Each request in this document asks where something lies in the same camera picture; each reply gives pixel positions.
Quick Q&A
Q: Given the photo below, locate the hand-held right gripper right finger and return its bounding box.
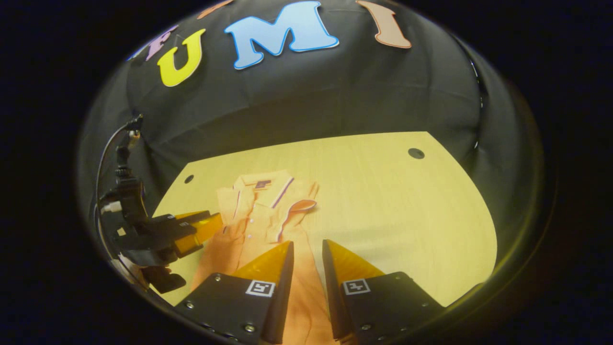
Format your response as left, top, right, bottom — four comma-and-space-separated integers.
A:
321, 239, 447, 344

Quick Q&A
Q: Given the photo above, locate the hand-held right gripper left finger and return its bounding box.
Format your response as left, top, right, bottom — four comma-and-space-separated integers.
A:
174, 241, 295, 345

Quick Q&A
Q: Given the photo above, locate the orange T-shirt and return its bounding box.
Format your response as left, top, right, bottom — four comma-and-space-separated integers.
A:
191, 169, 320, 345

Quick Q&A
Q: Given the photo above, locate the black backdrop cloth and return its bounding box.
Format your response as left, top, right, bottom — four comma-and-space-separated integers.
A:
77, 0, 544, 269

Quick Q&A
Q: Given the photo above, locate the black camera cable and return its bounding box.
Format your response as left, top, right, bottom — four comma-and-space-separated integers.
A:
95, 117, 139, 211

